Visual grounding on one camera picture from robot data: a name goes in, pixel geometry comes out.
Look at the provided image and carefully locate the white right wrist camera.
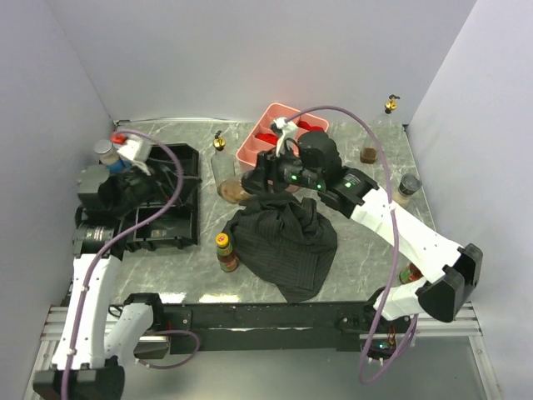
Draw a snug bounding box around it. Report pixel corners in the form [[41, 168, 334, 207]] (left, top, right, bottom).
[[270, 117, 298, 157]]

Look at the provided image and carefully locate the dark striped cloth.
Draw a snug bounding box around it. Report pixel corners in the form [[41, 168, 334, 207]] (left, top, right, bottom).
[[222, 192, 338, 303]]

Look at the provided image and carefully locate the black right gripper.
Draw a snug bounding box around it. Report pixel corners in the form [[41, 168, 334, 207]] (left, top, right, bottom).
[[242, 141, 322, 198]]

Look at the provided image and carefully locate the red item middle compartment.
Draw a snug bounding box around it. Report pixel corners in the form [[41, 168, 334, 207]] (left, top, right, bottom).
[[256, 132, 278, 145]]

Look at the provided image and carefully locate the red item back compartment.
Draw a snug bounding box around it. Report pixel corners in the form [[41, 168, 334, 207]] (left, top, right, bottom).
[[296, 120, 324, 131]]

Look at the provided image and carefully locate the red item compartment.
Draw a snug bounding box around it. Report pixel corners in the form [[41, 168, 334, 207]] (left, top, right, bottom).
[[256, 132, 278, 145], [296, 120, 324, 131]]

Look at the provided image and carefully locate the pink divided storage box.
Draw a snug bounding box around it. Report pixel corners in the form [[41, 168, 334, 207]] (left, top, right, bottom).
[[236, 102, 329, 173]]

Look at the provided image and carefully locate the aluminium frame rail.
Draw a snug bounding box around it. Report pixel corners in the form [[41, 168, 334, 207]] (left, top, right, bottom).
[[24, 292, 170, 399]]

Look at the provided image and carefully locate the dark lid beige powder jar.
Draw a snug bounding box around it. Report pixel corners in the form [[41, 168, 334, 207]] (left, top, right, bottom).
[[393, 173, 422, 208]]

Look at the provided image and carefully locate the blue label spice jar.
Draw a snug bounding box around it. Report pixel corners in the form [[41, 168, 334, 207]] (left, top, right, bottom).
[[93, 139, 131, 174]]

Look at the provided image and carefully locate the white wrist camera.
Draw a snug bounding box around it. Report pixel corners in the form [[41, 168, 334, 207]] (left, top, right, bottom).
[[111, 132, 152, 176], [270, 117, 298, 157]]

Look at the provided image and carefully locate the red yellow cap sauce bottle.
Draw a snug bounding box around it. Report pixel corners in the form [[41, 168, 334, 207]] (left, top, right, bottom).
[[215, 232, 239, 273]]

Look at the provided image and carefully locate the red label sauce bottle right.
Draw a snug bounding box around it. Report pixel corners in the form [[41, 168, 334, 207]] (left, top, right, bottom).
[[399, 263, 423, 284]]

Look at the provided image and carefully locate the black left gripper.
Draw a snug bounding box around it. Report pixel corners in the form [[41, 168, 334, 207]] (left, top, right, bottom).
[[110, 156, 201, 215]]

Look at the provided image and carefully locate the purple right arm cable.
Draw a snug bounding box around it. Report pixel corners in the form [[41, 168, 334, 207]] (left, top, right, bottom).
[[286, 105, 420, 384]]

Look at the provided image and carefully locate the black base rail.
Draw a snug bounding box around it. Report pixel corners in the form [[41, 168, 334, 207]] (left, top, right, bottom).
[[149, 302, 375, 352]]

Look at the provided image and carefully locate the tall gold spout sauce bottle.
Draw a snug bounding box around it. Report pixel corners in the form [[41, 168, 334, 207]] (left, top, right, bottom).
[[359, 94, 401, 165]]

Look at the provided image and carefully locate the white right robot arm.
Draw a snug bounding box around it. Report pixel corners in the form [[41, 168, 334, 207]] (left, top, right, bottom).
[[242, 131, 483, 332]]

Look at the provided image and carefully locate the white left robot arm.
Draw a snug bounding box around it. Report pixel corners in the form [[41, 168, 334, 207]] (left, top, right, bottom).
[[32, 164, 167, 399]]

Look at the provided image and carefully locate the black divided organizer tray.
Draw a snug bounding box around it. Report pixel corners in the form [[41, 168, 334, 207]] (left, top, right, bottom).
[[76, 143, 202, 252]]

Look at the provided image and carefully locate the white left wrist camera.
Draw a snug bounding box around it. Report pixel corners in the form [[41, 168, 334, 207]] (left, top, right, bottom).
[[111, 132, 152, 176]]

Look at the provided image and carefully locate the tall gold spout oil bottle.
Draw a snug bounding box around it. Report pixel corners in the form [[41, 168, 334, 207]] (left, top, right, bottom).
[[211, 131, 252, 204]]

